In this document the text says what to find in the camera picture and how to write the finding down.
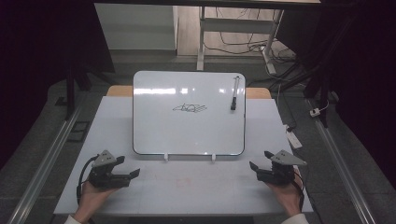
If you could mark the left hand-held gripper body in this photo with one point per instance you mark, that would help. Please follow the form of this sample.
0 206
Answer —
106 179

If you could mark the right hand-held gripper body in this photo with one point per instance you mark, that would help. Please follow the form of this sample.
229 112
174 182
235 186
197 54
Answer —
280 174

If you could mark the white whiteboard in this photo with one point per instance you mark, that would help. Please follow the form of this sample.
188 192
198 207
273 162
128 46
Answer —
186 130

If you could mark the black marker pen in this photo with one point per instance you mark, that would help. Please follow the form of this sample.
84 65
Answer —
235 90

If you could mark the person's left hand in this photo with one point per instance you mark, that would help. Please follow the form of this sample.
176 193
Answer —
90 197

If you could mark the person's right hand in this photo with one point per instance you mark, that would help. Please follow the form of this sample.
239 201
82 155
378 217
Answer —
291 197

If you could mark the white whiteboard stand clip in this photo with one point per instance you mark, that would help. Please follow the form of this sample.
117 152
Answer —
214 157
166 157

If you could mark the black floor plate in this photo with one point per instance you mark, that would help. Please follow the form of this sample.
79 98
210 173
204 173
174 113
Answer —
78 132

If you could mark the small white plug adapter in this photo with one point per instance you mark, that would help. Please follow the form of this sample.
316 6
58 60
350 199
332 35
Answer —
314 112

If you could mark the wooden table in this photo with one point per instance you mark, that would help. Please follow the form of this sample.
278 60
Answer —
120 91

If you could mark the black metal stand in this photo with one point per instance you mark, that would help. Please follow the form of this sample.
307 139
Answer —
322 87
71 90

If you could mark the white cabinet panel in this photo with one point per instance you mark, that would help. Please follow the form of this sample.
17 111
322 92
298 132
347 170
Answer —
137 28

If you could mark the aluminium floor rail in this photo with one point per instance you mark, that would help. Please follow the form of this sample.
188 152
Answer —
46 165
342 165

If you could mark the white desk frame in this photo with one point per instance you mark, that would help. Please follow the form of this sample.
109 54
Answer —
236 25

